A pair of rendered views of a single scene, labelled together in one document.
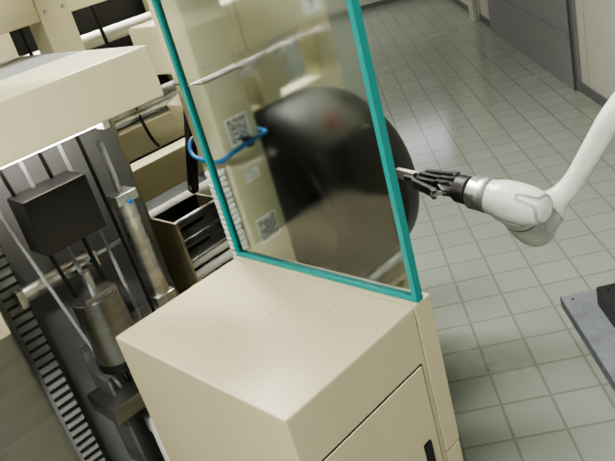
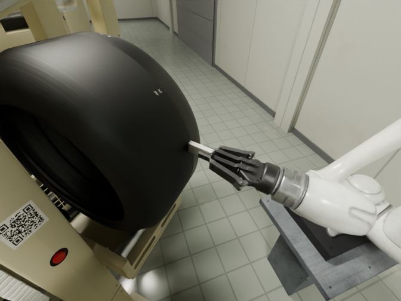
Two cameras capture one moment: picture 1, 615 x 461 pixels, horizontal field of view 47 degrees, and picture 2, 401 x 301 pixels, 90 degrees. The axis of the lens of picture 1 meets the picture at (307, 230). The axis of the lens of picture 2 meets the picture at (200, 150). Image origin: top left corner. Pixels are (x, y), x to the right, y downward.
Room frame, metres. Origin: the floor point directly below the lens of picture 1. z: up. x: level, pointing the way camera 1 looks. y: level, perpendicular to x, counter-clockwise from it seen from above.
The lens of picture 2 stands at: (1.45, -0.13, 1.60)
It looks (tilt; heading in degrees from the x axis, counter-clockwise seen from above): 41 degrees down; 334
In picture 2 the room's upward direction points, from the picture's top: straight up
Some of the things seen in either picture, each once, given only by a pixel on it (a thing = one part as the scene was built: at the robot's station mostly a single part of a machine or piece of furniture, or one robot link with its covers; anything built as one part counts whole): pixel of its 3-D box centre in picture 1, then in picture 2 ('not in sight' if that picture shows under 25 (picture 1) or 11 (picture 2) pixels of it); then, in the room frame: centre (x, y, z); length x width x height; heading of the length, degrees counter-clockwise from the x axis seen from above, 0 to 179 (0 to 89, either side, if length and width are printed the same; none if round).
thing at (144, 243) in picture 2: not in sight; (150, 224); (1.91, -0.13, 0.83); 0.36 x 0.09 x 0.06; 129
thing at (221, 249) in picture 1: (199, 247); not in sight; (2.17, 0.36, 1.05); 0.20 x 0.15 x 0.30; 129
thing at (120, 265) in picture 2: not in sight; (83, 243); (1.91, 0.09, 0.90); 0.40 x 0.03 x 0.10; 39
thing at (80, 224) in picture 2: not in sight; (125, 217); (2.02, -0.05, 0.80); 0.37 x 0.36 x 0.02; 39
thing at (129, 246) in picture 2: not in sight; (148, 215); (1.91, -0.14, 0.90); 0.35 x 0.05 x 0.05; 129
